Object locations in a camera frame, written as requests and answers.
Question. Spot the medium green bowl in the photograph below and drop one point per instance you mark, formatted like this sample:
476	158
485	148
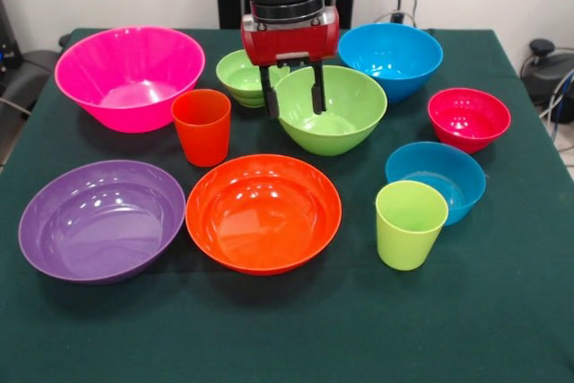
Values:
345	123

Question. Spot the large blue bowl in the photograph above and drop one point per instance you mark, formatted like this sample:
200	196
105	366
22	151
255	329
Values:
390	60

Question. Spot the wide purple bowl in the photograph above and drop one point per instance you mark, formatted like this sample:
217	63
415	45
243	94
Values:
103	230

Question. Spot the wide orange bowl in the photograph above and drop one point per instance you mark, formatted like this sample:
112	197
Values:
264	221

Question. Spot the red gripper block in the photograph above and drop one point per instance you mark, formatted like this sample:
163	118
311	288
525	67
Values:
291	42

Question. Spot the small blue bowl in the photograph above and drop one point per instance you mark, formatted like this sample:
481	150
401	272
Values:
448	172

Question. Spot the small crimson bowl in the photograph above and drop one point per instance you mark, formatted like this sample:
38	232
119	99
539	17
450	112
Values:
468	123

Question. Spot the dark green tablecloth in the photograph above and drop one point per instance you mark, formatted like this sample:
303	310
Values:
287	333

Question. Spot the large pink bowl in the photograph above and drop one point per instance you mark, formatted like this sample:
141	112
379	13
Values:
130	87

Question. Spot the small green bowl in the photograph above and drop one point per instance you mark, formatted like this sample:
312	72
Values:
237	82

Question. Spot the orange cup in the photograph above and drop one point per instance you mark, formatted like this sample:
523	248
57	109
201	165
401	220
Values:
202	132

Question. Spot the light green cup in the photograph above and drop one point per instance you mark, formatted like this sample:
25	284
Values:
408	239

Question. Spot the black computer tower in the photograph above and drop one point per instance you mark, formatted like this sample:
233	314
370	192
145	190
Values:
9	42

